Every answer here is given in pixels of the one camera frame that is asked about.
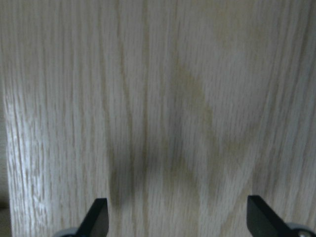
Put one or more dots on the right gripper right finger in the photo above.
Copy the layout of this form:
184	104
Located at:
262	221

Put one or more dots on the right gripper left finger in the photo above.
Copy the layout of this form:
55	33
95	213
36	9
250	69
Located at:
96	221

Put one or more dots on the light wooden drawer cabinet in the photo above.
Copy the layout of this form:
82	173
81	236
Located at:
174	110

